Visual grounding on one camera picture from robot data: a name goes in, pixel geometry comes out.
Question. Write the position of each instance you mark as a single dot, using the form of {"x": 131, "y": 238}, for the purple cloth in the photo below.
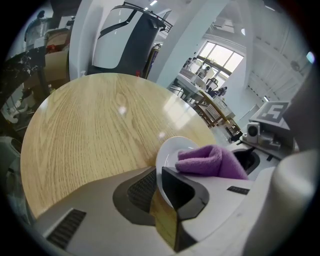
{"x": 210, "y": 162}

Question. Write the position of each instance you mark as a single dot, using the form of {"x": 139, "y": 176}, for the white and black machine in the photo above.
{"x": 125, "y": 37}

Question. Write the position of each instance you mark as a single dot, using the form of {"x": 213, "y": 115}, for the large window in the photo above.
{"x": 220, "y": 58}

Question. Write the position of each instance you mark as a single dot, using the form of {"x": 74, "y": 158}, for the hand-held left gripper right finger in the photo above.
{"x": 215, "y": 200}

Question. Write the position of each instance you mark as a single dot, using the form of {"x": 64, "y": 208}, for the white desk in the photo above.
{"x": 192, "y": 83}

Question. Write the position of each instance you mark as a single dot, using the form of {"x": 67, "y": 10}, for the cardboard box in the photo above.
{"x": 56, "y": 65}

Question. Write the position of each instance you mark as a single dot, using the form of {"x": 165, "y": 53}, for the black marble counter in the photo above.
{"x": 17, "y": 65}

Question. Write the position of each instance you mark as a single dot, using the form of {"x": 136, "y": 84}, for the wooden rack with pegboard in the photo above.
{"x": 215, "y": 112}

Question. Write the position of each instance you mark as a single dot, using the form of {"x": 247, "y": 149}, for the black office chair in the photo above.
{"x": 212, "y": 84}

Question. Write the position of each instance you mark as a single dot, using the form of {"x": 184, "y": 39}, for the white plate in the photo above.
{"x": 172, "y": 150}

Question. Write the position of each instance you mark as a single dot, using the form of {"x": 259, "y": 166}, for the clear plastic container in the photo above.
{"x": 37, "y": 30}

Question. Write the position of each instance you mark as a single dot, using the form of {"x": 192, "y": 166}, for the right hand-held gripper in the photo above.
{"x": 270, "y": 135}

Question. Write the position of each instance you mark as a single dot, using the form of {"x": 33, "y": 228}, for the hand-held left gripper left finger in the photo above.
{"x": 100, "y": 225}

